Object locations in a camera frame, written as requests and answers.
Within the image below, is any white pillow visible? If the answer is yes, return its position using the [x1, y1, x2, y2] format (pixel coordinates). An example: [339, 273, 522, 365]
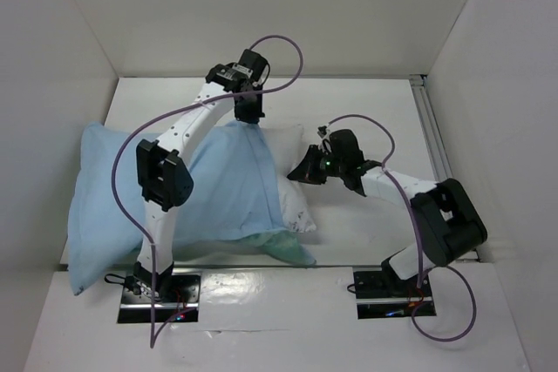
[262, 125, 316, 233]

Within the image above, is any light blue pillowcase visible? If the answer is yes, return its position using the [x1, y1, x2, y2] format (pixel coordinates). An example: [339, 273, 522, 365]
[67, 122, 315, 294]

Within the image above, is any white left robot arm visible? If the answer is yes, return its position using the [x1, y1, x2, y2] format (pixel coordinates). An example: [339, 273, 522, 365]
[133, 50, 269, 301]

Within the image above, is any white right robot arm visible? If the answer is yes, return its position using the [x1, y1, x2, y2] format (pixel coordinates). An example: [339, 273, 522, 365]
[288, 126, 487, 295]

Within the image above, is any aluminium rail frame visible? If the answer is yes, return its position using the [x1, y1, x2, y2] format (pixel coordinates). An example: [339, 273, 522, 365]
[408, 73, 479, 263]

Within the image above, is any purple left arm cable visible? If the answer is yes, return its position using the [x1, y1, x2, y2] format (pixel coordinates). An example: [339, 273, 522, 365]
[111, 34, 305, 349]

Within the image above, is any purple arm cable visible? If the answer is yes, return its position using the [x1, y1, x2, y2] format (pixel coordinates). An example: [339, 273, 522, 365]
[316, 113, 477, 342]
[111, 34, 305, 349]

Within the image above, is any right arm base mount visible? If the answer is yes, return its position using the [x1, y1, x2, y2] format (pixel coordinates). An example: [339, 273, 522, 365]
[346, 268, 437, 320]

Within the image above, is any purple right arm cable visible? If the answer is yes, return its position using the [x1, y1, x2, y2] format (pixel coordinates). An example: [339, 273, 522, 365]
[316, 113, 477, 342]

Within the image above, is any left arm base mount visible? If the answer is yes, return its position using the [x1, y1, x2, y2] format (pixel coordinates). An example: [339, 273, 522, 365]
[104, 272, 201, 324]

